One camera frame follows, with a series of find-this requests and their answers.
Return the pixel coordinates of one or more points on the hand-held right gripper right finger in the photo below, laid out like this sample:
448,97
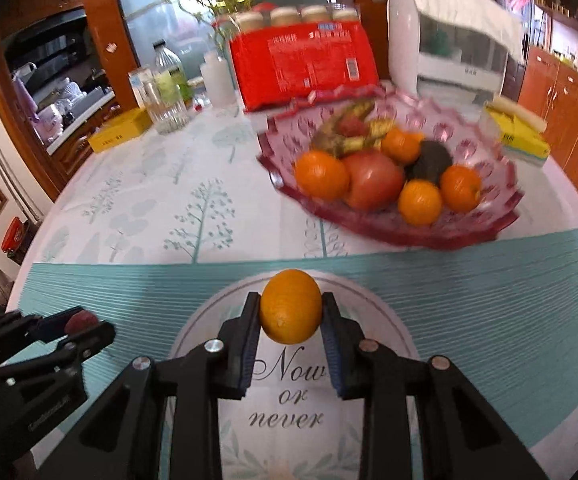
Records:
333,355

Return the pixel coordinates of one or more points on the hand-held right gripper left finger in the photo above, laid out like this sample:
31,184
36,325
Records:
249,355

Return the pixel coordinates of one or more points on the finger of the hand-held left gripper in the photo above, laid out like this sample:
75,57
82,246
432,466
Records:
29,330
69,355

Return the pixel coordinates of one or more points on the small red plum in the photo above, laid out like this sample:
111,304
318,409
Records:
353,127
81,322

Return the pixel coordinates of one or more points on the orange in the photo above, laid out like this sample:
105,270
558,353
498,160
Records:
420,202
461,187
401,145
321,174
290,306

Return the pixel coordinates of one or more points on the red apple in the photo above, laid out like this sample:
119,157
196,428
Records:
374,180

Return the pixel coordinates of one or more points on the pink glass bowl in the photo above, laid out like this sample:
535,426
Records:
469,220

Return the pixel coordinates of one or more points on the dark avocado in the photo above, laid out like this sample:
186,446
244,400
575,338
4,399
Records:
429,162

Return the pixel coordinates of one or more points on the small spotted banana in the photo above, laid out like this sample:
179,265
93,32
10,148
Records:
381,131

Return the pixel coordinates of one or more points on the red item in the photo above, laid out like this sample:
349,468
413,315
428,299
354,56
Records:
13,236

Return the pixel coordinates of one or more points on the tree print tablecloth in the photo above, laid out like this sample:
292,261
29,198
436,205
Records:
144,200

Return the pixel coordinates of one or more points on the wooden kitchen cabinet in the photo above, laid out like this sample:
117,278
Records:
76,140

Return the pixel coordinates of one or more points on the yellow cardboard box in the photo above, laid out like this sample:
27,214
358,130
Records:
119,132

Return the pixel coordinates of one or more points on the crystal glass cup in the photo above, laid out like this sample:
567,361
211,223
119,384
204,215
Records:
169,110

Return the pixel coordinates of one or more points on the small gold lid jar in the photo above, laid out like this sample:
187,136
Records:
198,92

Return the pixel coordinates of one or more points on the white and blue carton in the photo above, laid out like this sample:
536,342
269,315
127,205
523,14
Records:
139,82

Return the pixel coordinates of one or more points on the white squeeze bottle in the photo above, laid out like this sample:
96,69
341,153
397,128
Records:
217,82

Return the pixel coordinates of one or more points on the yellow tissue pack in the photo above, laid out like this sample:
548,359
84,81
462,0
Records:
519,135

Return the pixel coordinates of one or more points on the red pack of jars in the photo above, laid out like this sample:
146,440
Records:
299,60

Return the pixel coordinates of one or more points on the clear plastic bottle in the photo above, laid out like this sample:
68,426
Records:
169,67

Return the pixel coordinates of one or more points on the white countertop appliance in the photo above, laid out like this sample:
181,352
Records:
404,35

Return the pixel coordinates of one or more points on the frosted glass door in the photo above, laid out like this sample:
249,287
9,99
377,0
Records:
149,5

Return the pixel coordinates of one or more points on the white cloth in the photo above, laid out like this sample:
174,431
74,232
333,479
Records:
464,5

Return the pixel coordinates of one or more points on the wooden wall shelf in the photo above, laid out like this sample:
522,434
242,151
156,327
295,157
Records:
569,40

